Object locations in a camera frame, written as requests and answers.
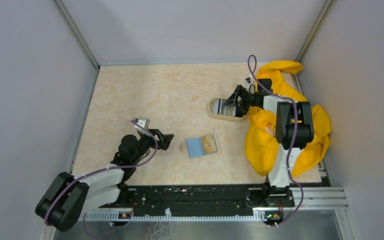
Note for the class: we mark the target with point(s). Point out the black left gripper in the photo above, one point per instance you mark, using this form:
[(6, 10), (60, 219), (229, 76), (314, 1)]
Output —
[(165, 139)]

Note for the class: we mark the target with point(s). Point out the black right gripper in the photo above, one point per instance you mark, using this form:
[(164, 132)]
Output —
[(241, 108)]

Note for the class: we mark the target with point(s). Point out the beige card holder wallet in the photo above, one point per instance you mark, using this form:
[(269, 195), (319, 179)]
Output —
[(193, 149)]

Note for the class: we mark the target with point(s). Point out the gold credit card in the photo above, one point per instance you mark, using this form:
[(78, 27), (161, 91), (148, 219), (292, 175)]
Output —
[(209, 144)]

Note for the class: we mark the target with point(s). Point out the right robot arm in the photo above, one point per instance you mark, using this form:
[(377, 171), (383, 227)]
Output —
[(294, 127)]

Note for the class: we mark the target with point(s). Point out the beige oval card tray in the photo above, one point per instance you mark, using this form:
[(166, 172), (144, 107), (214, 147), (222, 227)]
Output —
[(239, 117)]

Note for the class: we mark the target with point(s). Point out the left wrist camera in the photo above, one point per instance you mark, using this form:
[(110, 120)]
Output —
[(141, 125)]

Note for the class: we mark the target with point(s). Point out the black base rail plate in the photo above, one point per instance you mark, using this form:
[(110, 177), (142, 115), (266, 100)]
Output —
[(214, 200)]

